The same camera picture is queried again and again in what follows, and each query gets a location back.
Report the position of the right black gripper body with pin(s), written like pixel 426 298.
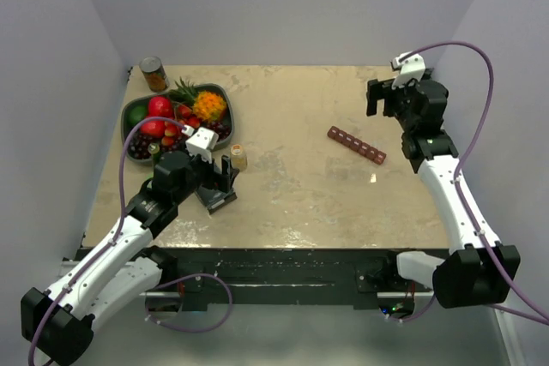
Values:
pixel 404 96

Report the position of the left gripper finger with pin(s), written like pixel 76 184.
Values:
pixel 228 174
pixel 214 200

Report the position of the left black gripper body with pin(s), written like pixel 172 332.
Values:
pixel 202 173

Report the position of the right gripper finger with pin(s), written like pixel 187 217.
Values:
pixel 389 95
pixel 374 93

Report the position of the small pill bottle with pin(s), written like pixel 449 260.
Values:
pixel 238 157

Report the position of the red weekly pill organizer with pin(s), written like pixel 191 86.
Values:
pixel 356 145

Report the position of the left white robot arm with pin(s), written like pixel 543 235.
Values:
pixel 62 320

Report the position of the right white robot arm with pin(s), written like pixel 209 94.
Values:
pixel 473 273

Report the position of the green glass bottle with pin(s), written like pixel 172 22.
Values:
pixel 155 152

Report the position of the strawberries pile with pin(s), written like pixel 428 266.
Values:
pixel 173 135

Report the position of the red apple lower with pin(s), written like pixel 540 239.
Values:
pixel 154 128

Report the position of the red apple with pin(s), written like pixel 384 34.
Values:
pixel 154 128
pixel 160 106

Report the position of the orange spiky fruit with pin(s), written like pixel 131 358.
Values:
pixel 209 107

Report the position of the dark grape bunch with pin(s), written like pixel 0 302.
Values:
pixel 139 144

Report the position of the red apple upper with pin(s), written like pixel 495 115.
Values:
pixel 160 106

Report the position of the green lime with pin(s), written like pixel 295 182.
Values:
pixel 136 115

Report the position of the grey fruit tray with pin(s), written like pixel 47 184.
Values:
pixel 184 93

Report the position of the tin can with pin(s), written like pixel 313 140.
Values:
pixel 154 74

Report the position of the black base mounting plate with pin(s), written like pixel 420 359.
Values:
pixel 332 277

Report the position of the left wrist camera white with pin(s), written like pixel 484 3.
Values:
pixel 200 142

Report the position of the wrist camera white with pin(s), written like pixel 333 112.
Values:
pixel 408 69
pixel 200 142

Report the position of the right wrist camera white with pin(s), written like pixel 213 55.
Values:
pixel 408 69

